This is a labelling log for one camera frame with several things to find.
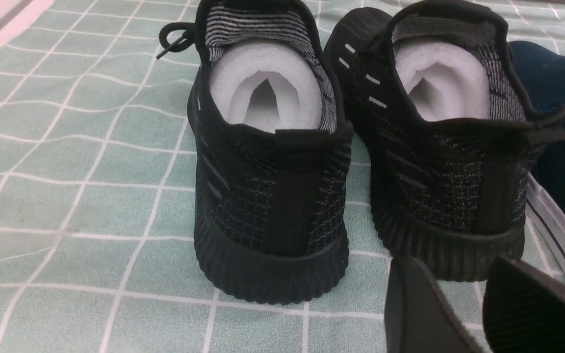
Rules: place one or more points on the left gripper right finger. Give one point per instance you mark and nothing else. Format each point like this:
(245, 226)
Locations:
(524, 309)

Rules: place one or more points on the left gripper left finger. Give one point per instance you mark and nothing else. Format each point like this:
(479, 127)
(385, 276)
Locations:
(417, 315)

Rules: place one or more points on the black knit sneaker right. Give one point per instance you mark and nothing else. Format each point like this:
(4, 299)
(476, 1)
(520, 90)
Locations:
(450, 130)

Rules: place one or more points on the black knit sneaker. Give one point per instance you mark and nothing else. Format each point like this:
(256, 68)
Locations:
(269, 208)
(450, 130)

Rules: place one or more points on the black knit sneaker left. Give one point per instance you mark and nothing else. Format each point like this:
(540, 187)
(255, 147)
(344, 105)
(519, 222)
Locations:
(269, 208)

